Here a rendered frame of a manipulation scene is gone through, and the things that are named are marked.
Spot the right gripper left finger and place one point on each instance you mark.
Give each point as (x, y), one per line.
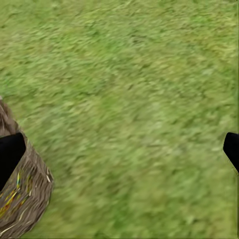
(12, 148)

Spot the wicker basket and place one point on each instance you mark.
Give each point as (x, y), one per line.
(29, 187)

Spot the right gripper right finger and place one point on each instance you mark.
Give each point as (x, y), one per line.
(231, 148)

